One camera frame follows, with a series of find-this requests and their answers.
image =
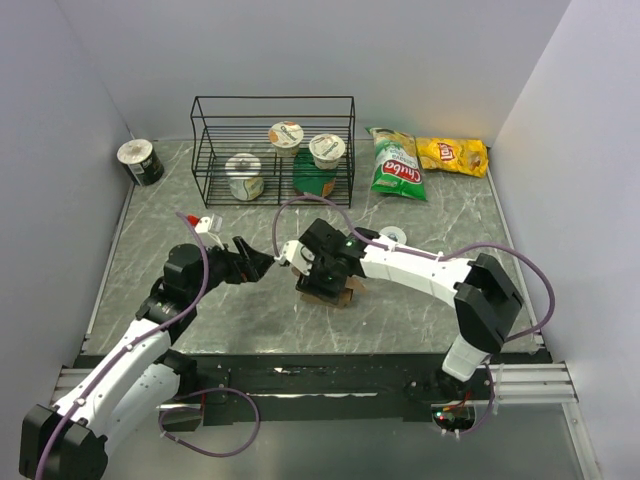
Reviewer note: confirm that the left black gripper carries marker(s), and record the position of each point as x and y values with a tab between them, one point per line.
257	261

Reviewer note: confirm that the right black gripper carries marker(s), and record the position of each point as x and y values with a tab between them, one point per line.
311	284

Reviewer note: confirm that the brown cardboard box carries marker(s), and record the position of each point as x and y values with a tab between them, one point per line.
321	290

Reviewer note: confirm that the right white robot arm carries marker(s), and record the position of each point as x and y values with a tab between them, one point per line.
485	299

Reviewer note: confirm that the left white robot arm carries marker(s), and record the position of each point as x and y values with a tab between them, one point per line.
75	437

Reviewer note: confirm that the green lidded brown jar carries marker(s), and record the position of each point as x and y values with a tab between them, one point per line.
308	178

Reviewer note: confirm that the pale yogurt cup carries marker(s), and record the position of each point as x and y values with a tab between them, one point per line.
243	172

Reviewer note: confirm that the green Chuba chips bag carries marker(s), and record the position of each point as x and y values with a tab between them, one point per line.
397	170

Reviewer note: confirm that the orange yogurt cup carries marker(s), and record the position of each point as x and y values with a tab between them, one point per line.
286	138

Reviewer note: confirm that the black chips can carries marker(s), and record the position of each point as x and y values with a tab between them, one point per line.
141	162

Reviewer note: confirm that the yellow Lays chips bag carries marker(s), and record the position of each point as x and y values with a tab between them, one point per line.
464	156

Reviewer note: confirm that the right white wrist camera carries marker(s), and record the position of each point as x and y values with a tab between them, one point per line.
297	255

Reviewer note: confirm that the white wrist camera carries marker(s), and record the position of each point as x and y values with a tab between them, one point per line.
208	229
297	255

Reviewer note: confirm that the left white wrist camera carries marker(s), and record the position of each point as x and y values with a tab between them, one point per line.
208	229

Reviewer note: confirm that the black wire rack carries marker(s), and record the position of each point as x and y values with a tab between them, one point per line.
223	126

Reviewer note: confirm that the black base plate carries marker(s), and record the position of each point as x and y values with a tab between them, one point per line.
410	387

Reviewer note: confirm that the aluminium rail frame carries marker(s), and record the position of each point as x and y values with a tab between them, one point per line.
559	389

